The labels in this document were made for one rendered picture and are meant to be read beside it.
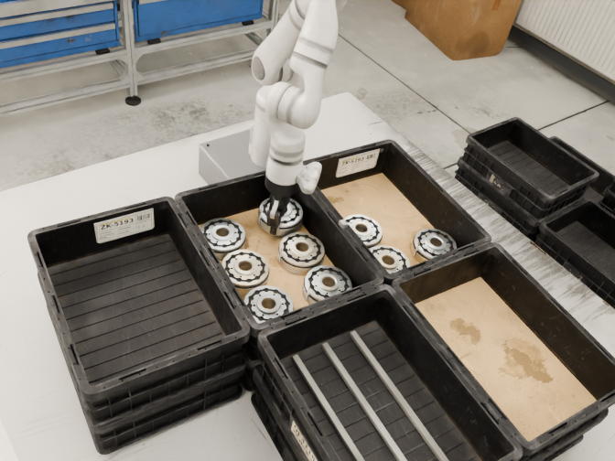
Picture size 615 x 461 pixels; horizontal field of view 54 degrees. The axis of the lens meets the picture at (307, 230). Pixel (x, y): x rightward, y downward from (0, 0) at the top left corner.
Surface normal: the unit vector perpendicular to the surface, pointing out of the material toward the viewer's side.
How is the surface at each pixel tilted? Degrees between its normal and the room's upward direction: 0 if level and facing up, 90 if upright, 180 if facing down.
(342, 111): 0
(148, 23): 90
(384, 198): 0
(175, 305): 0
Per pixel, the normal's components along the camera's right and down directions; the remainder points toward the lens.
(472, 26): 0.39, 0.68
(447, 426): 0.14, -0.70
